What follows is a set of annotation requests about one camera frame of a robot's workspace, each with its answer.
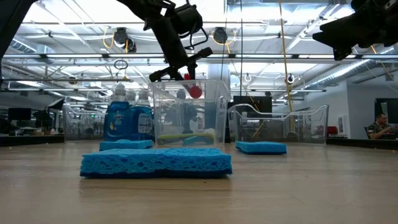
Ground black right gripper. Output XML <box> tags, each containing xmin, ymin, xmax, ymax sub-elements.
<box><xmin>312</xmin><ymin>0</ymin><xmax>398</xmax><ymax>62</ymax></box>

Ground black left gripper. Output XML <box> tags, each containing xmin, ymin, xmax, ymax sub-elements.
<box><xmin>144</xmin><ymin>14</ymin><xmax>215</xmax><ymax>83</ymax></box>

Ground red and pink dish brush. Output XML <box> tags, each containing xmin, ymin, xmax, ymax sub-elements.
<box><xmin>183</xmin><ymin>72</ymin><xmax>203</xmax><ymax>100</ymax></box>

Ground yellow-green dish brush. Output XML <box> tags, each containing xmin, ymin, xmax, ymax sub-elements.
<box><xmin>157</xmin><ymin>126</ymin><xmax>216</xmax><ymax>141</ymax></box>

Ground blue dish brush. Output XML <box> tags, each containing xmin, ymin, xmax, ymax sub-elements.
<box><xmin>182</xmin><ymin>136</ymin><xmax>216</xmax><ymax>147</ymax></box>

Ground blue cellulose sponge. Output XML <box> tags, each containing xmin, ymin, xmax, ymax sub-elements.
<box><xmin>80</xmin><ymin>147</ymin><xmax>233</xmax><ymax>180</ymax></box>
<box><xmin>235</xmin><ymin>141</ymin><xmax>287</xmax><ymax>156</ymax></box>
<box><xmin>99</xmin><ymin>139</ymin><xmax>154</xmax><ymax>152</ymax></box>

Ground clear plastic tub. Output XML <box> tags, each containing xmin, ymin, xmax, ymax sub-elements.
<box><xmin>148</xmin><ymin>78</ymin><xmax>231</xmax><ymax>147</ymax></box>

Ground black monitor screen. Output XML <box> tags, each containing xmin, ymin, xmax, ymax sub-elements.
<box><xmin>233</xmin><ymin>95</ymin><xmax>273</xmax><ymax>114</ymax></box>

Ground person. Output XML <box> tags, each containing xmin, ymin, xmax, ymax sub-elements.
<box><xmin>368</xmin><ymin>113</ymin><xmax>393</xmax><ymax>140</ymax></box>

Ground blue water bottles pack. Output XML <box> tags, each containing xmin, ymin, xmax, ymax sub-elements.
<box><xmin>62</xmin><ymin>103</ymin><xmax>156</xmax><ymax>142</ymax></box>

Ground black ceiling cord reel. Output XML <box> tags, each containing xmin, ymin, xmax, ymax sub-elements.
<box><xmin>212</xmin><ymin>27</ymin><xmax>229</xmax><ymax>45</ymax></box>
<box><xmin>112</xmin><ymin>27</ymin><xmax>137</xmax><ymax>54</ymax></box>

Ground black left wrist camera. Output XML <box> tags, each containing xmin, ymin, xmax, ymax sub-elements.
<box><xmin>173</xmin><ymin>2</ymin><xmax>203</xmax><ymax>35</ymax></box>

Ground yellow hanging cord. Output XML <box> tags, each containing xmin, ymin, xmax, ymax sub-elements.
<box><xmin>277</xmin><ymin>0</ymin><xmax>295</xmax><ymax>138</ymax></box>

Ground black hanging cable with coil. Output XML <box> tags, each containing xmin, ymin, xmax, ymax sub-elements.
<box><xmin>239</xmin><ymin>0</ymin><xmax>244</xmax><ymax>97</ymax></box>

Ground dark wall screen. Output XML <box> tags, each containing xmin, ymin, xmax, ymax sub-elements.
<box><xmin>374</xmin><ymin>98</ymin><xmax>398</xmax><ymax>124</ymax></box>

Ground black aluminium table frame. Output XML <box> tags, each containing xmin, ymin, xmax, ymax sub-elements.
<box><xmin>0</xmin><ymin>134</ymin><xmax>398</xmax><ymax>151</ymax></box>

